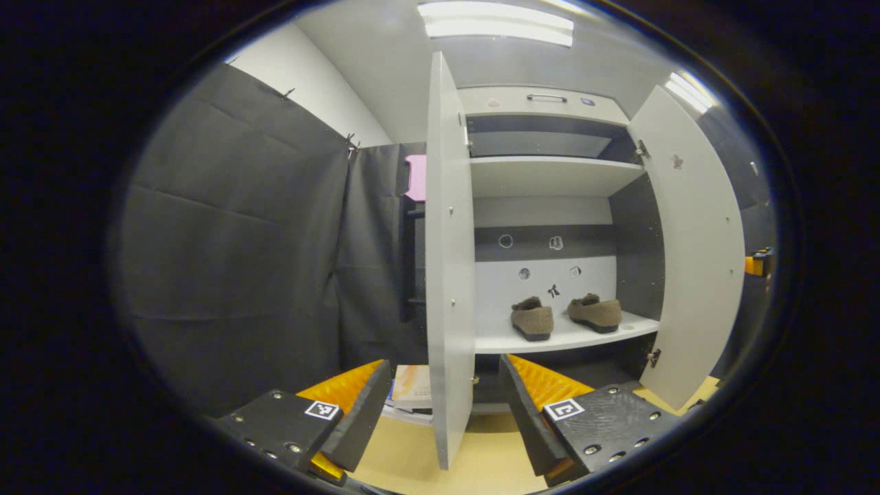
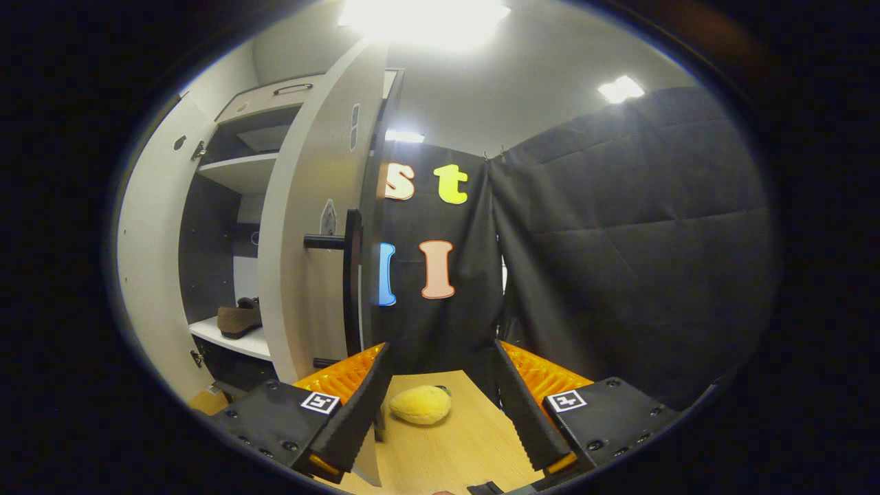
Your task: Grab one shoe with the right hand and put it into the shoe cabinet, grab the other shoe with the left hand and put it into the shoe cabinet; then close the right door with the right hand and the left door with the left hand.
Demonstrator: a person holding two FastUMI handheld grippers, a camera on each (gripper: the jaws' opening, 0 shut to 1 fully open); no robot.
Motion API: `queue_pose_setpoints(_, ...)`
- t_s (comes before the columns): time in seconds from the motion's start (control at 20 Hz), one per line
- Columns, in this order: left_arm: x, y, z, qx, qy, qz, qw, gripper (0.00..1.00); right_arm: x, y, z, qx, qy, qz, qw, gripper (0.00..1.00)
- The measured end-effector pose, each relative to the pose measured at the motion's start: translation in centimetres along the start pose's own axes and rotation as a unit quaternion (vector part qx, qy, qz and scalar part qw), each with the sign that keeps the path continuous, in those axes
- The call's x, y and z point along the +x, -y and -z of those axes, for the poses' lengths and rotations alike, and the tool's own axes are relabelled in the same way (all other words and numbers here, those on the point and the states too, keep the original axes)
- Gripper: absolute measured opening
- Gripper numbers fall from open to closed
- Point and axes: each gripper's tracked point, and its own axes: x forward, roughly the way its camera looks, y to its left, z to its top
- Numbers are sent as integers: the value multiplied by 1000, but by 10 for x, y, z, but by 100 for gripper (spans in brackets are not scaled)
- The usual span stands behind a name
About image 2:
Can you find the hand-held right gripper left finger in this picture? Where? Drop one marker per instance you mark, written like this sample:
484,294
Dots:
361,405

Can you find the brown fuzzy shoe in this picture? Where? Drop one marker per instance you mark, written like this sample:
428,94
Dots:
239,322

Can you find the small ceiling light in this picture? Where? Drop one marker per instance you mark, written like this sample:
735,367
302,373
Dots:
621,89

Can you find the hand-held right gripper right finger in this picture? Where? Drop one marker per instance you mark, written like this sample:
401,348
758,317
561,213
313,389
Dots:
522,405

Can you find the large ceiling light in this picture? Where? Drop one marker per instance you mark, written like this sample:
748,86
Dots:
426,24

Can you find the black backdrop cloth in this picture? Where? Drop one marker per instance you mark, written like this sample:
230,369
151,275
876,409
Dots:
619,240

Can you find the grey shoe cabinet door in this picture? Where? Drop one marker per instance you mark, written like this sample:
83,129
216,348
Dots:
295,309
148,261

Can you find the yellow plush toy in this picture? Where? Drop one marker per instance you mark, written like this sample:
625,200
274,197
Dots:
421,404

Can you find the ceiling light strip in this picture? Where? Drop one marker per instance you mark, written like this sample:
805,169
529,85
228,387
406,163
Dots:
404,137

